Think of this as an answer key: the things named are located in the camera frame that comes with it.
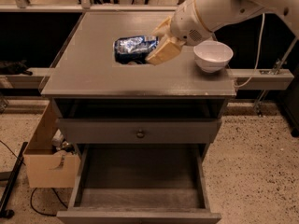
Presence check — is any grey top drawer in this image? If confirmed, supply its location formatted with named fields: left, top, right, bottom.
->
left=56, top=119, right=221, bottom=144

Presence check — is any round drawer knob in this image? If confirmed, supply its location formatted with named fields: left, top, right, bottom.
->
left=136, top=129, right=145, bottom=138

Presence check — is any metal railing frame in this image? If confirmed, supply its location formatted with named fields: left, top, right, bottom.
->
left=0, top=0, right=299, bottom=117

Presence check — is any black object on ledge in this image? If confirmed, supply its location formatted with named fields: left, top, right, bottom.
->
left=0, top=60, right=33, bottom=76

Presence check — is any black floor cable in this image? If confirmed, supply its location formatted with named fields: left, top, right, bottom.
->
left=0, top=139, right=69, bottom=217

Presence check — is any blue pepsi can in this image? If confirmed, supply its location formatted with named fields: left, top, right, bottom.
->
left=113, top=35, right=159, bottom=64

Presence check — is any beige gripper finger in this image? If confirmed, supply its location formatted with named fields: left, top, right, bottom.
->
left=146, top=36, right=185, bottom=65
left=151, top=16, right=171, bottom=37

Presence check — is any grey drawer cabinet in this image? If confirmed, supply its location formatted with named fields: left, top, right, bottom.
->
left=39, top=10, right=237, bottom=161

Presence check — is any cardboard box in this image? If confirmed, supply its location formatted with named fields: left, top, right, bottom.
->
left=23, top=103, right=80, bottom=188

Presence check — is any black pole stand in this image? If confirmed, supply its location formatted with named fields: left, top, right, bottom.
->
left=0, top=142, right=28, bottom=219

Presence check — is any white bowl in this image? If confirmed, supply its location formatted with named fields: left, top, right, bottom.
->
left=193, top=40, right=234, bottom=73

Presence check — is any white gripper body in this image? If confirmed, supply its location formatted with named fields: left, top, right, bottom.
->
left=170, top=0, right=212, bottom=46

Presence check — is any white cable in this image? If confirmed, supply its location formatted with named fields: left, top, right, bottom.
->
left=233, top=12, right=265, bottom=90

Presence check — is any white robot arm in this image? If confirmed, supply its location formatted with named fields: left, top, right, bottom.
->
left=146, top=0, right=299, bottom=65

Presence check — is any open grey middle drawer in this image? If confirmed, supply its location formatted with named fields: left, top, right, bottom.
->
left=57, top=145, right=221, bottom=224

